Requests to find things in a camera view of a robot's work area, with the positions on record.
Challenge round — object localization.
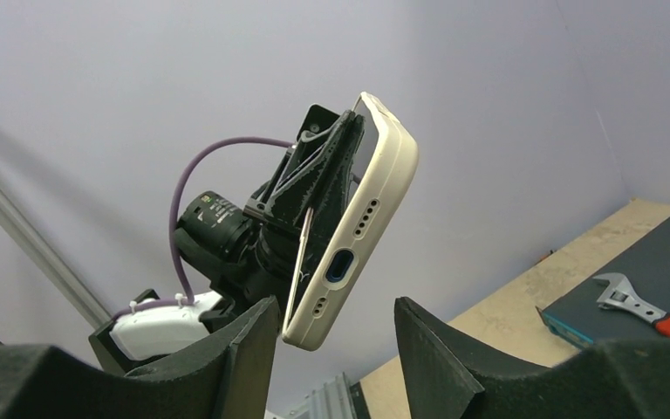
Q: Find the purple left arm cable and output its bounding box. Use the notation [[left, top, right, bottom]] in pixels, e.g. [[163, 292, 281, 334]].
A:
[[109, 136, 296, 322]]

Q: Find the phone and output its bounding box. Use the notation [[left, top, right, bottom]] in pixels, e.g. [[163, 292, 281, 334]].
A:
[[281, 92, 419, 351]]

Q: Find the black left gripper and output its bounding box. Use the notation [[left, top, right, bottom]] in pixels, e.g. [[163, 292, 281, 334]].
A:
[[209, 105, 365, 316]]

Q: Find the red handled adjustable wrench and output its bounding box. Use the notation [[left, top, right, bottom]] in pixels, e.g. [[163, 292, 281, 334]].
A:
[[591, 272, 670, 338]]

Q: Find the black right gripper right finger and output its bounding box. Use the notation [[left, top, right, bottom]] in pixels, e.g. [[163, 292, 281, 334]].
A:
[[393, 297, 670, 418]]

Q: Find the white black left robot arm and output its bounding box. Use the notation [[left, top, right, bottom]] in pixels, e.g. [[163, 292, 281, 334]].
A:
[[89, 105, 366, 374]]

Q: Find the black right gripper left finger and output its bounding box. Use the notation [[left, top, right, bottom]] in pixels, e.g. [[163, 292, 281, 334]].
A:
[[0, 297, 280, 418]]

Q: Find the aluminium frame rail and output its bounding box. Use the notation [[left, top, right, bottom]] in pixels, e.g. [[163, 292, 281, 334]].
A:
[[0, 186, 112, 328]]

